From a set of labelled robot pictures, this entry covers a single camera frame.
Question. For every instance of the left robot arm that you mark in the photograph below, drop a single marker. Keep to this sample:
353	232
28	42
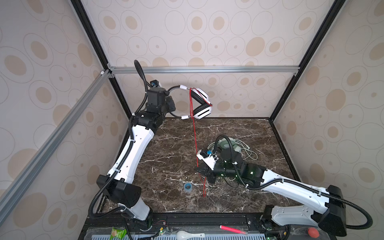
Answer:
117	184

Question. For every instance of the left diagonal aluminium rail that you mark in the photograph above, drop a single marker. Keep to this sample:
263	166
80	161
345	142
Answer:
21	184

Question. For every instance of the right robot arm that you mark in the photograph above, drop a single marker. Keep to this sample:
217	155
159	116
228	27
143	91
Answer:
320	207

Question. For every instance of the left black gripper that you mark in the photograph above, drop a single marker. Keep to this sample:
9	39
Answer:
168	99

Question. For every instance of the white black headphones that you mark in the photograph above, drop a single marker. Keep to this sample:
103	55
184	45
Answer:
200	105

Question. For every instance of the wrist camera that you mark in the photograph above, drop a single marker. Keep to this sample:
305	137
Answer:
155	83
208	158

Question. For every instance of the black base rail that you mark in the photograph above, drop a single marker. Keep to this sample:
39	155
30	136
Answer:
244	221

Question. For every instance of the red ball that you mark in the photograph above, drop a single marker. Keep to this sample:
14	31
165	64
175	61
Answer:
313	233

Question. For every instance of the white plastic spoon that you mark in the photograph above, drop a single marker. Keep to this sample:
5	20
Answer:
183	235

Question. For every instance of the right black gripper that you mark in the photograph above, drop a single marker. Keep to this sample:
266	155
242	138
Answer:
207	172

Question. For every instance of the small blue tape roll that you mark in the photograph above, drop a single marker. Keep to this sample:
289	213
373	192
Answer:
188	187

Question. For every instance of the horizontal aluminium rail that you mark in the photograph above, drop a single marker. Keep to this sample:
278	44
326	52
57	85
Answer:
221	69

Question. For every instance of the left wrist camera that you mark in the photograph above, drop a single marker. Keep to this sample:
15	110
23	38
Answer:
155	83

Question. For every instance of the mint green headphones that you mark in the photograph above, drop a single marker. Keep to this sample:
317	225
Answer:
223	144

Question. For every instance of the green snack packet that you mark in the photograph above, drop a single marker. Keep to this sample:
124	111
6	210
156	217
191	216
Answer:
117	234

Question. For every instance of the pink marker pen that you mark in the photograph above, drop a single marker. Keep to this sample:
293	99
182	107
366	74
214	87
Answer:
233	230

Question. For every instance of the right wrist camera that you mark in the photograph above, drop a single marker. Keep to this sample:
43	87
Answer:
208	158

